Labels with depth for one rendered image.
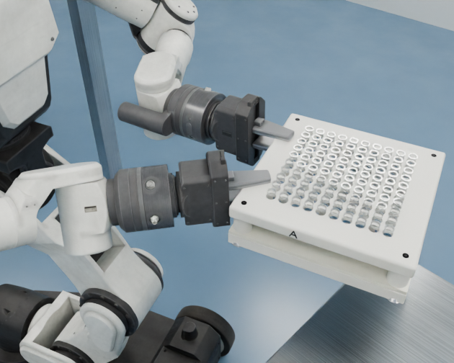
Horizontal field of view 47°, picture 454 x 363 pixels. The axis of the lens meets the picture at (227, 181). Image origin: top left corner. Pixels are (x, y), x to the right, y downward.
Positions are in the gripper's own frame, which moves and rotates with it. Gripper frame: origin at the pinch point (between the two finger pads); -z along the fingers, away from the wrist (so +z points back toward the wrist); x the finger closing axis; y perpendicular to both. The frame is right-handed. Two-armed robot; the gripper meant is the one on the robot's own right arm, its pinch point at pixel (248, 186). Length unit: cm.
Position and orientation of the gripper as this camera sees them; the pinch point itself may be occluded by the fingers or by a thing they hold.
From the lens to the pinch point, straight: 74.4
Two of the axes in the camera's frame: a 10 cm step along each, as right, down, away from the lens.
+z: -9.9, 1.2, -0.9
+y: 1.4, 6.3, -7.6
